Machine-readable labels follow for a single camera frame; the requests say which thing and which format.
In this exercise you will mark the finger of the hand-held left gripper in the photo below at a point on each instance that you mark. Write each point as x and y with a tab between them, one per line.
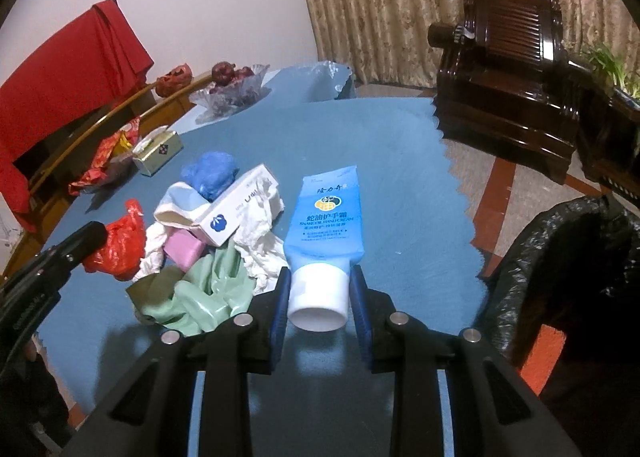
82	239

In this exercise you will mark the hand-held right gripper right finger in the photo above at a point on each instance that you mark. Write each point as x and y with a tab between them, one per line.
358	309

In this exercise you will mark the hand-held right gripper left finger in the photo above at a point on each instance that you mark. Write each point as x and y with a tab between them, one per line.
281	309

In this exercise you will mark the red plastic bag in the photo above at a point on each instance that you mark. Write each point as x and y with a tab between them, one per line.
115	244

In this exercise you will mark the white tissue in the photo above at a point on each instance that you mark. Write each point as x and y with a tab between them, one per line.
260	242

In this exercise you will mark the green plastic bag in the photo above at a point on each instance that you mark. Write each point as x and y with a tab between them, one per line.
200	294

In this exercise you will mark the blue hand cream tube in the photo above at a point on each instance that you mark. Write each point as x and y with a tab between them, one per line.
322	227

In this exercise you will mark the pink face mask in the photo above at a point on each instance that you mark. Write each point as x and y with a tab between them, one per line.
184	249

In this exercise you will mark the white box with blue print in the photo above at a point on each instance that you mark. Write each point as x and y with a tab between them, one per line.
235	209

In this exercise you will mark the black bag lined trash bin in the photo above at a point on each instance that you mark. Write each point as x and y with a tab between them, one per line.
565	287

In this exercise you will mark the red and gold snack wrapper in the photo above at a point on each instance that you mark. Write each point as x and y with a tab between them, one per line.
102	159

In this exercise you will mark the white folded mask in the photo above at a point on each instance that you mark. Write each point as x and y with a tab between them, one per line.
175	207

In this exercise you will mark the green tissue box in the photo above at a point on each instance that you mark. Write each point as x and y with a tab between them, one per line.
157	154

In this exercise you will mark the crumpled blue glove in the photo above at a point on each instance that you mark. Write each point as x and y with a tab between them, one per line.
210	174

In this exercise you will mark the red cloth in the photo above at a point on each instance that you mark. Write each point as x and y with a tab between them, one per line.
65	82

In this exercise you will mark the blue tablecloth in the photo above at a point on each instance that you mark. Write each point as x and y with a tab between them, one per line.
350	137

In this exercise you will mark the red round ornament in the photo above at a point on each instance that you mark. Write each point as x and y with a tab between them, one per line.
172	79

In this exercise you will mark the dark red fruits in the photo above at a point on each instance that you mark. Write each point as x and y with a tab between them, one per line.
222	73

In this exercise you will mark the dark wooden slatted armchair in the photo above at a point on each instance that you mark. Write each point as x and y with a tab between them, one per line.
510	67

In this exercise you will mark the dark wooden side table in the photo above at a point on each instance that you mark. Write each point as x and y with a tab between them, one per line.
612	137

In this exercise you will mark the beige patterned curtain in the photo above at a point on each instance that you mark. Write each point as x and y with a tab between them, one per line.
400	2

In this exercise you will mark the green potted plant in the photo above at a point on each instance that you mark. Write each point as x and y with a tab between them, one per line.
612	64

